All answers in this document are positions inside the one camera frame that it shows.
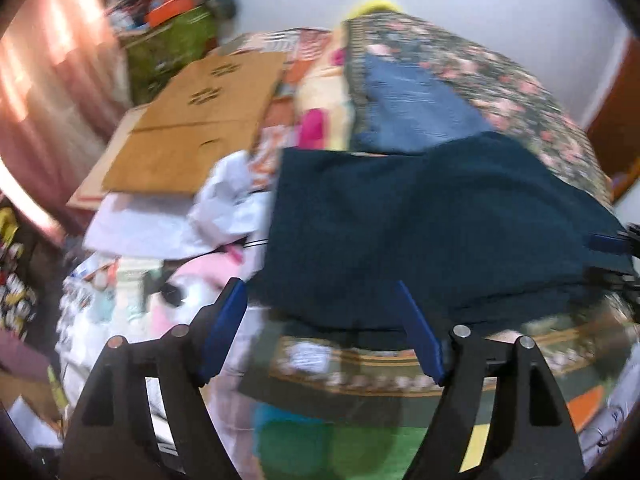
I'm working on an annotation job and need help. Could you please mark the dark navy pants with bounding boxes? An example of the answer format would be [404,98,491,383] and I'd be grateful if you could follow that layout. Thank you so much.
[250,132,634,333]

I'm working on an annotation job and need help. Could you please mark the floral dark green bedspread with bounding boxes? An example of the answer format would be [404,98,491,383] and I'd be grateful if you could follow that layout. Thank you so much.
[240,12,640,426]

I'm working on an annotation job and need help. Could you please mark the white crumpled clothes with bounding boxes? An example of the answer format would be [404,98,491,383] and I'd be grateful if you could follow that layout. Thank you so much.
[82,151,271,260]

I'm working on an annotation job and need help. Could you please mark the blue jeans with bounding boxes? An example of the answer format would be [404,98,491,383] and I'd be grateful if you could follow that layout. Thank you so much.
[350,54,492,155]

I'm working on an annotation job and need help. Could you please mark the brown cardboard sheet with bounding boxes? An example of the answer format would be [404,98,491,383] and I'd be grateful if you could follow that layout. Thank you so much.
[67,51,288,210]

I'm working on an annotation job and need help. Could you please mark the colourful striped quilt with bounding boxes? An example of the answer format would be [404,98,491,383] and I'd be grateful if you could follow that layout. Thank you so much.
[209,27,352,162]

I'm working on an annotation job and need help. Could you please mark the yellow curved tube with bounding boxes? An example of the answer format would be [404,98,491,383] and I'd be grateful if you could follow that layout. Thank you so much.
[347,0,402,20]

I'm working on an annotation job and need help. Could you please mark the pink orange curtain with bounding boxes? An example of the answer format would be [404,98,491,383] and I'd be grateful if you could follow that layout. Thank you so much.
[1,0,130,234]

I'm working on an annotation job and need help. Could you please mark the green fabric storage bin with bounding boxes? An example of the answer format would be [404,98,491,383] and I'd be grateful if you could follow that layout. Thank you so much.
[122,6,218,105]

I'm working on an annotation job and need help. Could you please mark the orange box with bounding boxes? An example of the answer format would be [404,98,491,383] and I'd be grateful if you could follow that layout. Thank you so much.
[145,0,195,27]

